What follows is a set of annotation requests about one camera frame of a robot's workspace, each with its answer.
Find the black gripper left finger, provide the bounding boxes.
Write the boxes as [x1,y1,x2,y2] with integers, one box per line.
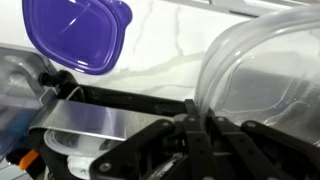
[88,99,214,180]

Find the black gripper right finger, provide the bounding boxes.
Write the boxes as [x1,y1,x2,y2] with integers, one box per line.
[204,109,320,180]

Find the clear plastic lunch box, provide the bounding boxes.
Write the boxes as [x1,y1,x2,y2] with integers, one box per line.
[194,4,320,148]

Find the purple lunch box lid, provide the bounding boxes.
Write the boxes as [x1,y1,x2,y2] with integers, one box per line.
[21,0,133,76]

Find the clear plastic dispenser box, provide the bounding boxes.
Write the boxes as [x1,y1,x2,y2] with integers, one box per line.
[0,44,60,163]

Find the black drying tray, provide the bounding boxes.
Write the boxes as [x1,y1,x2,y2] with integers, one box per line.
[58,83,188,118]

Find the white bowl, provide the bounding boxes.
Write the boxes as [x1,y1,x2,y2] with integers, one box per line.
[43,129,129,180]

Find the white sink base cabinet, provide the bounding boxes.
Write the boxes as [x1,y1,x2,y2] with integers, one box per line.
[208,0,303,18]

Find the black dispenser spigot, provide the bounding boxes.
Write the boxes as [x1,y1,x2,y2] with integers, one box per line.
[37,69,79,90]

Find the orange handled utensil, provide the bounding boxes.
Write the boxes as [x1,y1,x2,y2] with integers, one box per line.
[18,149,41,171]

